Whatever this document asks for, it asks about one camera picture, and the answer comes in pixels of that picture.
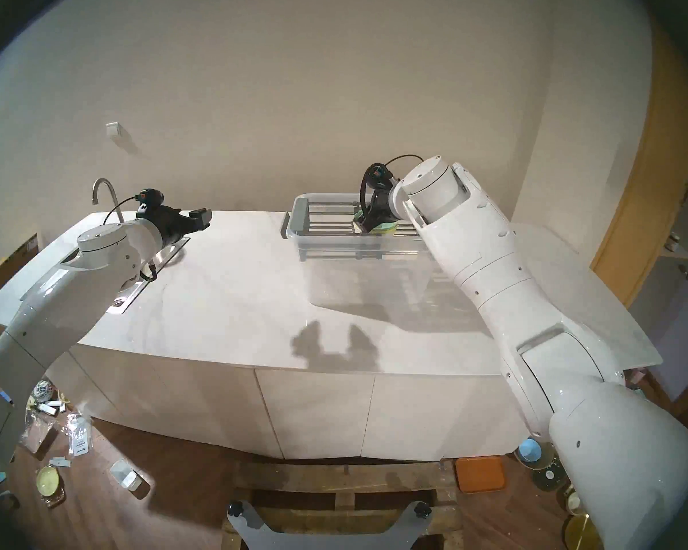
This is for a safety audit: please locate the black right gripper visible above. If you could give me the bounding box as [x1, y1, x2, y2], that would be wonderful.
[354, 182, 404, 234]

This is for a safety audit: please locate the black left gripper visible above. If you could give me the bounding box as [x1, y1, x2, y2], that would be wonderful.
[136, 204, 213, 247]

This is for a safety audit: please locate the yellow plastic bowl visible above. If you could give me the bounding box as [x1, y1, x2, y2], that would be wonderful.
[353, 211, 398, 238]

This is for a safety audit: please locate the grey dish drying rack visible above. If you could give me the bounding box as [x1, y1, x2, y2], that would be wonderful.
[290, 195, 431, 238]

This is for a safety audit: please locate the golden yellow round plate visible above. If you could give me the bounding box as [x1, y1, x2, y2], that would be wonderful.
[563, 514, 603, 550]

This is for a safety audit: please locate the steel gooseneck faucet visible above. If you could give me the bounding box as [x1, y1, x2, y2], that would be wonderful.
[92, 178, 126, 224]

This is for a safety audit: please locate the stainless steel sink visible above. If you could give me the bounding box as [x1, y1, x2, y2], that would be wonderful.
[107, 237, 190, 315]

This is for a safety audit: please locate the white counter cabinet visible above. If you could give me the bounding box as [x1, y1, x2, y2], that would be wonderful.
[46, 345, 531, 462]

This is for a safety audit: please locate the brown cardboard box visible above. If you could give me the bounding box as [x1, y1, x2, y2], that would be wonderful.
[0, 234, 40, 304]

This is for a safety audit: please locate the clear bag white label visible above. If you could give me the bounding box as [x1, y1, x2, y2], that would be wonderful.
[66, 414, 93, 457]

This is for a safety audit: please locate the wooden pallet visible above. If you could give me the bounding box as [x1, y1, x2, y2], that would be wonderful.
[222, 460, 465, 550]

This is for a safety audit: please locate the small clear jar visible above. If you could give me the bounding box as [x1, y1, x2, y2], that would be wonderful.
[110, 460, 150, 495]

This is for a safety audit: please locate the orange plastic tray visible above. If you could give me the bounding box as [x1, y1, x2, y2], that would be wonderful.
[456, 456, 507, 494]

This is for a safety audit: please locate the pale yellow round dish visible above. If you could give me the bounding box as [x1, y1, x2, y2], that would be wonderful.
[36, 466, 67, 507]

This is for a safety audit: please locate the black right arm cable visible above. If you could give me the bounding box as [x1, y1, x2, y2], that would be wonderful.
[360, 155, 425, 213]

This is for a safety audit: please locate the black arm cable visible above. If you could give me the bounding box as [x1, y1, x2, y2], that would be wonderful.
[103, 196, 159, 284]
[360, 155, 425, 213]

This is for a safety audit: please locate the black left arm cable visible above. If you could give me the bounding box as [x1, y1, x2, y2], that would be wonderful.
[103, 196, 159, 284]

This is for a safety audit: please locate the wooden door frame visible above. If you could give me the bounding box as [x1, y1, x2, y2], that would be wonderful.
[591, 16, 688, 307]

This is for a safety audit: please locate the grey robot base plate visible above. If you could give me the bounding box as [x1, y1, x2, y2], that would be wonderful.
[226, 500, 433, 550]

